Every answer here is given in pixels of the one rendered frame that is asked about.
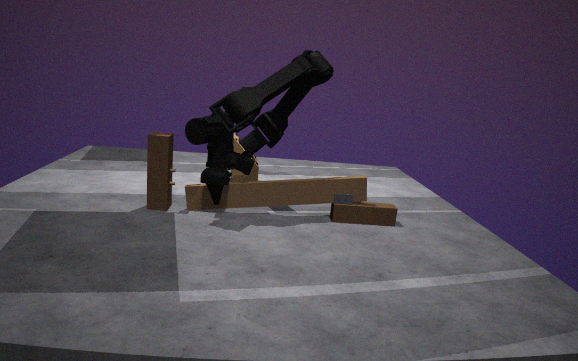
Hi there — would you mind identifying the long wooden rail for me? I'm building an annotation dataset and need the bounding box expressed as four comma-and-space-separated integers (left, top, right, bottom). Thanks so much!
185, 176, 367, 210

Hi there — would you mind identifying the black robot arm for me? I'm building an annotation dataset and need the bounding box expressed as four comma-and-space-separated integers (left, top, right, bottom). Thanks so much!
185, 50, 334, 175

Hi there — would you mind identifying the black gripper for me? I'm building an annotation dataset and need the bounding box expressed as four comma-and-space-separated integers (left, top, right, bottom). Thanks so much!
200, 141, 233, 205

